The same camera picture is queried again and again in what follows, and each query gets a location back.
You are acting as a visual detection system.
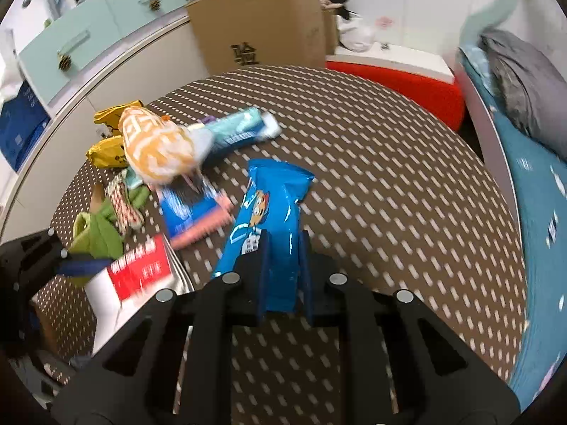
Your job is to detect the white plastic bag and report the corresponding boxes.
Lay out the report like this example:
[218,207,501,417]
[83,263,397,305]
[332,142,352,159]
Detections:
[337,13,377,52]

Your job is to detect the small blue packet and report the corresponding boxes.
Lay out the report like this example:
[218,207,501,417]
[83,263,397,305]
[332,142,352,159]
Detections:
[157,177,222,237]

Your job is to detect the light blue wrapper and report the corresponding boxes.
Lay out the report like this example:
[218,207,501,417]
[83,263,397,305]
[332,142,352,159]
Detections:
[186,107,283,164]

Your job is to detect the red stool with white lid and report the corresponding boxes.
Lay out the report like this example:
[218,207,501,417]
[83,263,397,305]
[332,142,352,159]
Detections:
[325,44,466,132]

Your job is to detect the orange and white patterned packet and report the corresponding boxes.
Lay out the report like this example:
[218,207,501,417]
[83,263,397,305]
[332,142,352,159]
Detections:
[117,105,198,184]

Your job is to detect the red and white twisted rope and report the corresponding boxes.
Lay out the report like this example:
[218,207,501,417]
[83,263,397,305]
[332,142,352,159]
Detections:
[106,172,145,233]

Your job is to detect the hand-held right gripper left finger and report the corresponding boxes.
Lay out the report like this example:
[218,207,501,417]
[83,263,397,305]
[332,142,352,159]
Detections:
[51,230,272,425]

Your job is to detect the white cabinet with green drawers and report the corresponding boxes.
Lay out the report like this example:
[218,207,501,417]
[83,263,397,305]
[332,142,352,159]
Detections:
[0,0,209,240]

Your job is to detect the brown dotted tablecloth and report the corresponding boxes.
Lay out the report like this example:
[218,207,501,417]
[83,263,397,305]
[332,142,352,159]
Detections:
[33,66,530,425]

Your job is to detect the blue snack packet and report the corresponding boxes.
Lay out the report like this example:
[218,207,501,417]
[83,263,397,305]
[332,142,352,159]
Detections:
[212,158,316,315]

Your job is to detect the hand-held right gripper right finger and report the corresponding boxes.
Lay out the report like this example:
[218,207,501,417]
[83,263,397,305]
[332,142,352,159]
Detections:
[299,229,521,425]

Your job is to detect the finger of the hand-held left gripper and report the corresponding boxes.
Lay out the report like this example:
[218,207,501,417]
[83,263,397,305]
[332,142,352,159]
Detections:
[44,228,111,279]

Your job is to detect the bed with blue sheet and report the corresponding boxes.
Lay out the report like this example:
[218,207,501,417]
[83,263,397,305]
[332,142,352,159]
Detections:
[456,46,567,412]

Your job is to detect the green fabric toy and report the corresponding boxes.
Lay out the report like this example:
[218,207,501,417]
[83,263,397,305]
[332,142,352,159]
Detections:
[70,183,151,288]

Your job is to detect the small cardboard box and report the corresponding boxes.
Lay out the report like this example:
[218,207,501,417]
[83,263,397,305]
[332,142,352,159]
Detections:
[321,6,339,54]

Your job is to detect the yellow packet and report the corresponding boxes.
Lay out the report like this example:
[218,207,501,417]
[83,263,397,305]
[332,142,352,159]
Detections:
[85,136,129,169]
[94,100,145,136]

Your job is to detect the red and white packet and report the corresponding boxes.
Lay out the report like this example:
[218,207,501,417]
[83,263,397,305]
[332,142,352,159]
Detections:
[84,234,196,355]

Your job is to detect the grey blanket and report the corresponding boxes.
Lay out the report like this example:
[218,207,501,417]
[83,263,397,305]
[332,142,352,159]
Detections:
[481,29,567,162]

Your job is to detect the large cardboard box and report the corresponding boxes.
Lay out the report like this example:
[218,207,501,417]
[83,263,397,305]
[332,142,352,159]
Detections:
[185,0,329,78]

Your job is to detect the blue cardboard box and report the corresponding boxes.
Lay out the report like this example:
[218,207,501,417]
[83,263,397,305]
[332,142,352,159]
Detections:
[0,82,50,173]

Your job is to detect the pink wrapper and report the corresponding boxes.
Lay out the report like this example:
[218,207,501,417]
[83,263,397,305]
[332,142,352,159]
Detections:
[168,195,235,251]

